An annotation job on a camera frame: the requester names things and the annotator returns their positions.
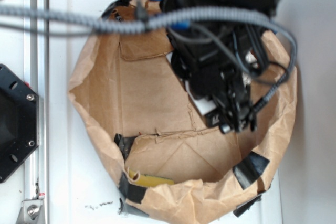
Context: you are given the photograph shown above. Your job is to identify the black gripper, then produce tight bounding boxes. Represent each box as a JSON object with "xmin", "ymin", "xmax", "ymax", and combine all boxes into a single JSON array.
[{"xmin": 167, "ymin": 23, "xmax": 257, "ymax": 134}]

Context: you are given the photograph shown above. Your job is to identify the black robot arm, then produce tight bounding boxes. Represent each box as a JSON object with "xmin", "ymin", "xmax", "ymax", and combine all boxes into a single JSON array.
[{"xmin": 1, "ymin": 0, "xmax": 279, "ymax": 133}]

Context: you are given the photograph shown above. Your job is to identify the brown paper bag bin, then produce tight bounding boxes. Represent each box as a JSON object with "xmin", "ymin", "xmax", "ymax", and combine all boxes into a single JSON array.
[{"xmin": 68, "ymin": 29, "xmax": 297, "ymax": 223}]

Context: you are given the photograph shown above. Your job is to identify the grey braided cable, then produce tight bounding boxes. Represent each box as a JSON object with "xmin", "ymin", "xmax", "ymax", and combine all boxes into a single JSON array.
[{"xmin": 0, "ymin": 6, "xmax": 298, "ymax": 114}]

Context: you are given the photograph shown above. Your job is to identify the aluminium extrusion rail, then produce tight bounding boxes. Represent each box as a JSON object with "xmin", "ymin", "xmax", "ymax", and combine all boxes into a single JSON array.
[{"xmin": 23, "ymin": 0, "xmax": 50, "ymax": 224}]

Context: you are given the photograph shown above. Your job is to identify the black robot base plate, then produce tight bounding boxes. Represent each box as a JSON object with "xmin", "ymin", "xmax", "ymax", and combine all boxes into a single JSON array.
[{"xmin": 1, "ymin": 64, "xmax": 38, "ymax": 183}]

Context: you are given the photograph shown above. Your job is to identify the metal corner bracket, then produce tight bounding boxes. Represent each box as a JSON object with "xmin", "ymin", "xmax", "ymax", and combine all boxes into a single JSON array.
[{"xmin": 16, "ymin": 199, "xmax": 46, "ymax": 224}]

